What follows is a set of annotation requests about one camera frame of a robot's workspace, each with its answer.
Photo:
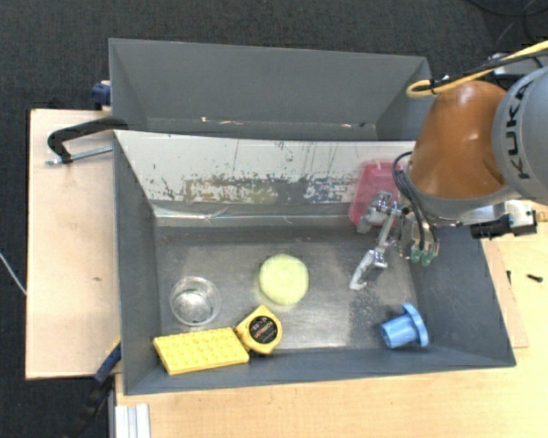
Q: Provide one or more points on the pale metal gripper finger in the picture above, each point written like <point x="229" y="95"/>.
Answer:
<point x="367" y="219"/>
<point x="368" y="267"/>

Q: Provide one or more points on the pink translucent plastic box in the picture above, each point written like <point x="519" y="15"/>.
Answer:
<point x="376" y="183"/>

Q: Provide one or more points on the grey metal bin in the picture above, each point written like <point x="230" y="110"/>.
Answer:
<point x="328" y="317"/>

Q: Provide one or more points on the blue plastic knob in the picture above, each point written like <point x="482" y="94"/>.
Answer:
<point x="403" y="329"/>

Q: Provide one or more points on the pale green round sponge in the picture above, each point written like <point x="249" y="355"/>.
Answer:
<point x="283" y="279"/>

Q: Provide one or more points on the yellow tape measure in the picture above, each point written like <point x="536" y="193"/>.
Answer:
<point x="260" y="331"/>

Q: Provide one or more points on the small black screw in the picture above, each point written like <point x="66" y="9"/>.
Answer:
<point x="536" y="278"/>

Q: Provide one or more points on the clear glass cup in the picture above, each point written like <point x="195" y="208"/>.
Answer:
<point x="195" y="301"/>

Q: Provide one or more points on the yellow studded flat block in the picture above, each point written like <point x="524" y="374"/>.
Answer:
<point x="200" y="350"/>

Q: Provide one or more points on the pale wood board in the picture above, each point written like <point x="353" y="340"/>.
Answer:
<point x="70" y="253"/>

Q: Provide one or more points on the black cylinder on white bracket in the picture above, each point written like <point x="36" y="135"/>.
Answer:
<point x="501" y="226"/>

